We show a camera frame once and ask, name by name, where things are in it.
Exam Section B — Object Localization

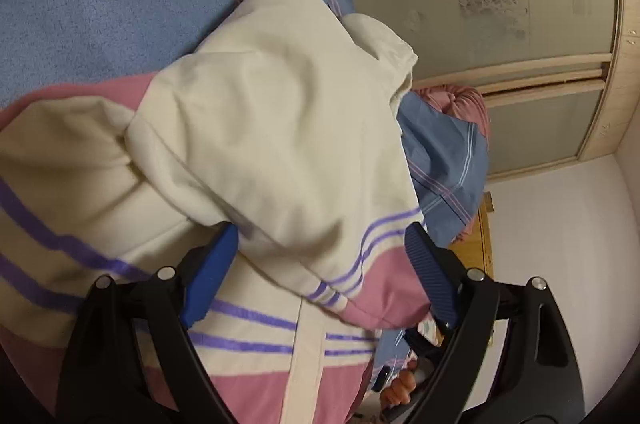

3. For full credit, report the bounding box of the cream pink purple-striped jacket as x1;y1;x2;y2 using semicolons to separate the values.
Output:
0;0;435;424

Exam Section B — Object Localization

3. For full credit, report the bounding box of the wardrobe with frosted glass doors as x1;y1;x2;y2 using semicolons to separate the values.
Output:
306;0;640;183

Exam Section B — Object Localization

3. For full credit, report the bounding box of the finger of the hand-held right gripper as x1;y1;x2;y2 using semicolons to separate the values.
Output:
371;365;393;393

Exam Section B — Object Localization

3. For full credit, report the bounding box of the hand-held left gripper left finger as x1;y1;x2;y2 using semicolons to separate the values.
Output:
56;222;240;424

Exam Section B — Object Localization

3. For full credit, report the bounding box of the blue pink plaid bedsheet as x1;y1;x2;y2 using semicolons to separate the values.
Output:
0;0;492;392

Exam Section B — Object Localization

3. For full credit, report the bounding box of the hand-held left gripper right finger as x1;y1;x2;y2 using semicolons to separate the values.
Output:
384;221;587;424

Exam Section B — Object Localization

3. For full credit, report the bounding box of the person's right hand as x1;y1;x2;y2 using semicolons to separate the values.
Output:
379;366;419;413

